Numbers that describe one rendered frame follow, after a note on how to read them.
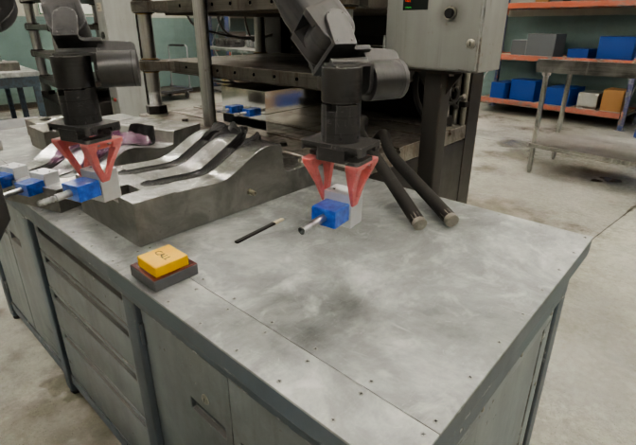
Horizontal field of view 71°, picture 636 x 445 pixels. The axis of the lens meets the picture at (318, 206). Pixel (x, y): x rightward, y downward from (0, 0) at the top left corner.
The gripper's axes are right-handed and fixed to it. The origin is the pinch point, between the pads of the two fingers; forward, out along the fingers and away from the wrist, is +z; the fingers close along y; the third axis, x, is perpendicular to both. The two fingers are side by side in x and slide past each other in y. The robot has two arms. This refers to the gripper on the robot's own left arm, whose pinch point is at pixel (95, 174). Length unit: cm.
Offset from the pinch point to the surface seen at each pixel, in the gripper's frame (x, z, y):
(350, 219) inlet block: -11.6, 4.4, -43.1
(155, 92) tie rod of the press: -108, 6, 103
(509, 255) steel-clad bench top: -35, 16, -65
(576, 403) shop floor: -97, 97, -89
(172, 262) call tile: 1.3, 12.1, -17.4
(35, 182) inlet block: -6.3, 8.0, 31.0
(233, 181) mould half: -26.3, 8.0, -8.2
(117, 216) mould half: -5.9, 10.9, 4.5
